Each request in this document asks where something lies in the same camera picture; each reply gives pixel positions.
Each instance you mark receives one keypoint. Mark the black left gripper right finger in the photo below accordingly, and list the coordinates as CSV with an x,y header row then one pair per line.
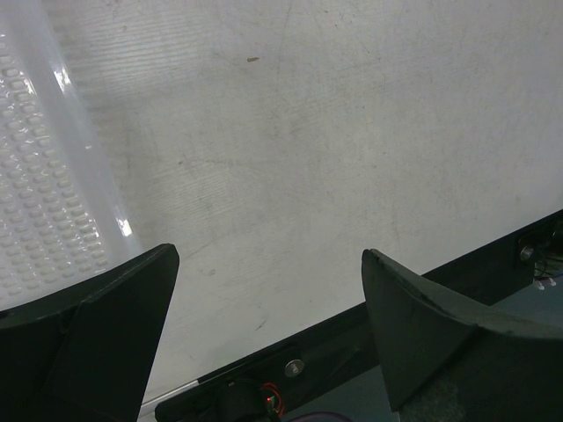
x,y
446,357

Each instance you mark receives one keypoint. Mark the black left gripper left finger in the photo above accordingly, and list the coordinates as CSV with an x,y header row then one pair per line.
x,y
85,353

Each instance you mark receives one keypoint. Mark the white perforated plastic basket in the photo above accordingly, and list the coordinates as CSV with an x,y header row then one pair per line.
x,y
63,220

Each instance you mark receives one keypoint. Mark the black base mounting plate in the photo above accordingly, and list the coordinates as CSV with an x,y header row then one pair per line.
x,y
271,383

